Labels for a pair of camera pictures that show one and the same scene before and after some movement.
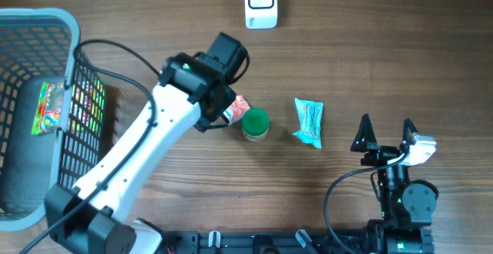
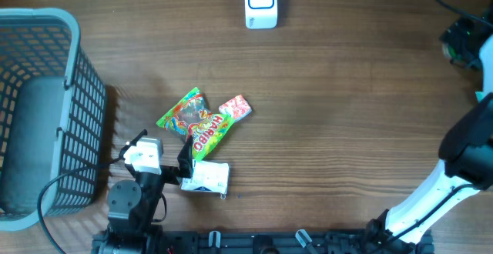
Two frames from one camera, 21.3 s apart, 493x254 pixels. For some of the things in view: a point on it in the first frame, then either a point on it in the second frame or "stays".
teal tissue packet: [310, 118] -> [480, 95]
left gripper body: [213, 117] -> [150, 182]
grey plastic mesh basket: [41, 45] stays
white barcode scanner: [261, 2] stays
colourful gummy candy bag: [48, 113] -> [191, 118]
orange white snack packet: [235, 111] stays
